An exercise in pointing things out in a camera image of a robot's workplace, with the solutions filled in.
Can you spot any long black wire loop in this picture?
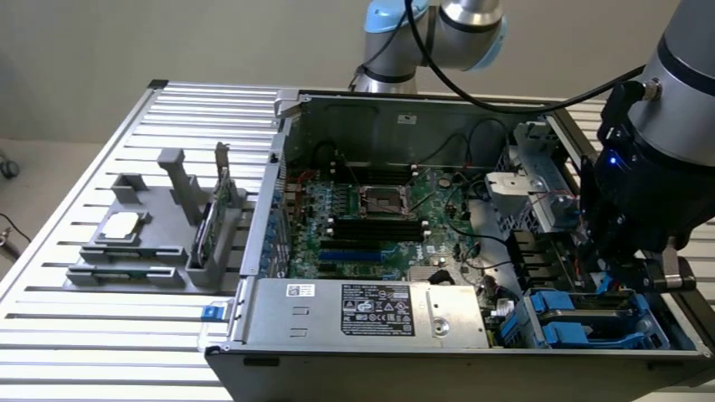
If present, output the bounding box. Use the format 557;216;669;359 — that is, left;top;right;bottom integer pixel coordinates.
465;118;513;169

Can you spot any grey parts rack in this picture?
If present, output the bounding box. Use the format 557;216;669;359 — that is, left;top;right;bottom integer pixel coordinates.
62;147;259;296

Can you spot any CPU socket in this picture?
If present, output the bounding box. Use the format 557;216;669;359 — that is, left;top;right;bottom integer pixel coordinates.
355;183;413;219

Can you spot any short black wire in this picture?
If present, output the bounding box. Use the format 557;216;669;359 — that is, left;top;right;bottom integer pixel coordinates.
419;132;469;168

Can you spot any black expansion slot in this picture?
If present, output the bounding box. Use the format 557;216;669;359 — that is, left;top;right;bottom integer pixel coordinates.
320;240;381;252

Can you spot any green graphics card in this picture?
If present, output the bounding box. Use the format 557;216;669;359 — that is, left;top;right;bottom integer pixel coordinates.
213;141;237;213

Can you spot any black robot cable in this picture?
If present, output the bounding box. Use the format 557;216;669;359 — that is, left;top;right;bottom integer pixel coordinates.
401;0;663;113

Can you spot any green RAM stick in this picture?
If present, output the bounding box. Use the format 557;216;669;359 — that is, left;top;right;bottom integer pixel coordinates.
101;248;169;257
90;271;174;281

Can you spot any silver chipset heatsink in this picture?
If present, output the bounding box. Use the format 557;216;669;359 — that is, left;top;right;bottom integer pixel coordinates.
409;265;443;284

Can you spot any black fan shroud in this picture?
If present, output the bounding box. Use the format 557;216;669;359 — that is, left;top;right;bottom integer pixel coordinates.
504;229;560;291

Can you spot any green motherboard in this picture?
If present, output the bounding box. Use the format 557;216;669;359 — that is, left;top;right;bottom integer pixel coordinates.
283;166;488;291

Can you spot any black RAM slot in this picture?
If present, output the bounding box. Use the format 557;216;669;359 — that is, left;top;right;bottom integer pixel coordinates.
333;160;417;168
328;228;431;236
333;171;417;179
333;166;417;173
328;223;429;230
328;217;429;225
328;234;431;242

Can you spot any silver metal drive cage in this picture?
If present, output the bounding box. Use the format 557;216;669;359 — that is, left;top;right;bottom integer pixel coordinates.
484;121;583;235

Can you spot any blue disk bay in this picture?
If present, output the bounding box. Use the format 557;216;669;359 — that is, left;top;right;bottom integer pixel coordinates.
523;271;667;349

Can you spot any open black PC case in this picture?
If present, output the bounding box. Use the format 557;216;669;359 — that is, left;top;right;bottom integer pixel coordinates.
202;87;715;402

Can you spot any silver CPU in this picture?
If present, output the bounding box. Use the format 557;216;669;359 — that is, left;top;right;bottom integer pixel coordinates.
98;212;145;240

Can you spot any blue expansion slot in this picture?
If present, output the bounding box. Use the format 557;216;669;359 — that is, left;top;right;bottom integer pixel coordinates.
319;250;393;261

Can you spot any silver power supply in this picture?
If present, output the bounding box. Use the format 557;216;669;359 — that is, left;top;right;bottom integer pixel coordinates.
237;277;507;351

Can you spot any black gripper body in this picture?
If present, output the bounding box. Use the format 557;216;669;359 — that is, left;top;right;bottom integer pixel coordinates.
577;79;715;271

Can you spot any disk with silver edge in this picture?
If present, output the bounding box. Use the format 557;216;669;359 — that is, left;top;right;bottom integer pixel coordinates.
190;202;217;264

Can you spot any thin black floor cable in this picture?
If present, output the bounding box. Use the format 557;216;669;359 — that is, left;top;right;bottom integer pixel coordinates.
0;212;33;245

